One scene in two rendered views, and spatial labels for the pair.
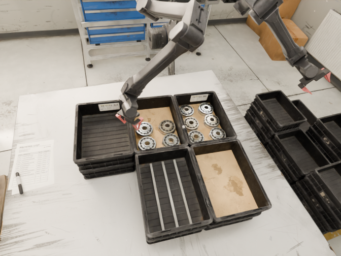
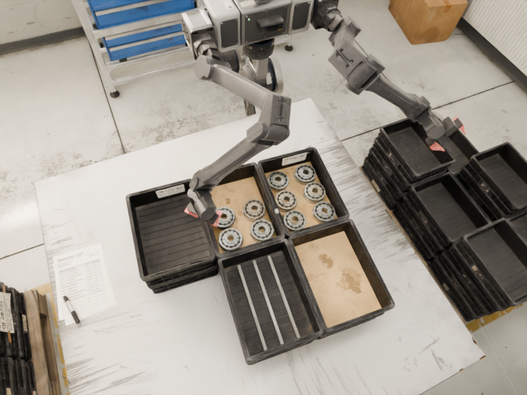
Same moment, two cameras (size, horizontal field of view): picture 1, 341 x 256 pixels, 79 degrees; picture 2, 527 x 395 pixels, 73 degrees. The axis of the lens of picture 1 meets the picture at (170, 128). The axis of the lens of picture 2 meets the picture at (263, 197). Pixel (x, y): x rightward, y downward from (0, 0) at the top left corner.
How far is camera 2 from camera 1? 43 cm
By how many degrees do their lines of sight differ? 8
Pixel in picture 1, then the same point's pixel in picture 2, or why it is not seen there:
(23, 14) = not seen: outside the picture
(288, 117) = (431, 157)
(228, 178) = (341, 272)
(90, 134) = (150, 233)
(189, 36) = (270, 137)
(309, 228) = (449, 320)
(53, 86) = (64, 138)
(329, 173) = (486, 237)
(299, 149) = (447, 202)
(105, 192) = (184, 307)
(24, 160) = (68, 278)
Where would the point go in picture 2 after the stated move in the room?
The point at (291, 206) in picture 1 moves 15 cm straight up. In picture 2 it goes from (427, 295) to (442, 285)
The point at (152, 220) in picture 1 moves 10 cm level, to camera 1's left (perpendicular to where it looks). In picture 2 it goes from (251, 338) to (225, 337)
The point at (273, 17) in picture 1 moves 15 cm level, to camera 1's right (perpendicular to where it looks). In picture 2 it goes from (375, 85) to (424, 87)
